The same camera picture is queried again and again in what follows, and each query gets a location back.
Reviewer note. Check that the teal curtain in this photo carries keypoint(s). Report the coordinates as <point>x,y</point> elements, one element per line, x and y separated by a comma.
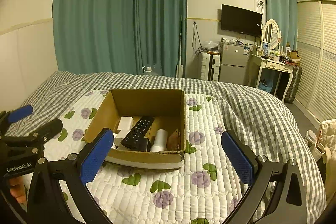
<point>285,13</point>
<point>118,35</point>

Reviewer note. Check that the person's left hand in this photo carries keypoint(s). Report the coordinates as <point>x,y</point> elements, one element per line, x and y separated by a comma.
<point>17,189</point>

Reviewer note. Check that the white dressing table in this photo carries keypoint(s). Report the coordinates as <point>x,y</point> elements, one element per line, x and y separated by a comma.
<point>256,65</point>

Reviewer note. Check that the open cardboard box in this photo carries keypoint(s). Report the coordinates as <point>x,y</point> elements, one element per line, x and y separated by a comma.
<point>166,106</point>

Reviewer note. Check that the grey checkered bed cover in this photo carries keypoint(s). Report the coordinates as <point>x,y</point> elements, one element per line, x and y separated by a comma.
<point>258,119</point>

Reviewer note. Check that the dark suitcase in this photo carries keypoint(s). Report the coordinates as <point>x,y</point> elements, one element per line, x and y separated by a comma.
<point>293,84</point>

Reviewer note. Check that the floral quilted white mat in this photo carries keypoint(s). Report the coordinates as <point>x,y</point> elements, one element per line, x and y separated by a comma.
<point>193,181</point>

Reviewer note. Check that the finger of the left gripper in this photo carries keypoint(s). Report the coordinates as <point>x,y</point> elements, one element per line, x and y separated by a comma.
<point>40,135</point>
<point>16,115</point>

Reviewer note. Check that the pink rose coaster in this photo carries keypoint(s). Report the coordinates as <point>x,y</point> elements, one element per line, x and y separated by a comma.
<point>174,141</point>

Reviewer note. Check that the teal curtain left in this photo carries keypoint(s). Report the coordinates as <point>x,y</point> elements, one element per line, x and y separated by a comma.
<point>118,35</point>

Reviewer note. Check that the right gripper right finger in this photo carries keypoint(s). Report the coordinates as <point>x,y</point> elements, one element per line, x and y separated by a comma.
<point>287,203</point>

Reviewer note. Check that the white cylindrical bottle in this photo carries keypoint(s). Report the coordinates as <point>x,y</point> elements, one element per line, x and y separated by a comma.
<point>160,141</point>

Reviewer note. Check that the white padded garment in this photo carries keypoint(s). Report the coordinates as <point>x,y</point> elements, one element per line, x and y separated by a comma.
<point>328,134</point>

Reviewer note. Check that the white mop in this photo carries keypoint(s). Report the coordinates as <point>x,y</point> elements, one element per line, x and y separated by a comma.
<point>179,67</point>

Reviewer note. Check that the oval white vanity mirror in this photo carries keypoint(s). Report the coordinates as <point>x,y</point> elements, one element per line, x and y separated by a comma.
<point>271,34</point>

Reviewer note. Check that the white suitcase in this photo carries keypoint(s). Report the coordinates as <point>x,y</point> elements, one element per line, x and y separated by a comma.
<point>209,64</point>

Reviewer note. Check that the wall mounted black television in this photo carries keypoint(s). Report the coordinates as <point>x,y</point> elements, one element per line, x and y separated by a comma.
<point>240,20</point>

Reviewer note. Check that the white charger block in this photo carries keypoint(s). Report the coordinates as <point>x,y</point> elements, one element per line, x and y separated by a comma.
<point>118,138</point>

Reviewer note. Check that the small grey refrigerator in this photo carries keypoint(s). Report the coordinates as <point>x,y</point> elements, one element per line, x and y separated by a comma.
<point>234,59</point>

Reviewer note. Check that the black remote control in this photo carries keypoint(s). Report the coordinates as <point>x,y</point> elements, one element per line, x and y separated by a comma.
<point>137,133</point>

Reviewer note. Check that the white power adapter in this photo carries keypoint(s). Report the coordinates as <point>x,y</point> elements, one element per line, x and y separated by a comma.
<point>125,123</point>

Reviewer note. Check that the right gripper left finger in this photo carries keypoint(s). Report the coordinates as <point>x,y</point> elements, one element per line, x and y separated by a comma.
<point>47,203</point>

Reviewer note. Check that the teal curtain right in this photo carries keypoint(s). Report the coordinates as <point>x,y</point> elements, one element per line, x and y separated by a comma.
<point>285,13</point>

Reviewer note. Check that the white louvred wardrobe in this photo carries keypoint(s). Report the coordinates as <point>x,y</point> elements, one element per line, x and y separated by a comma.
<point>316,48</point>

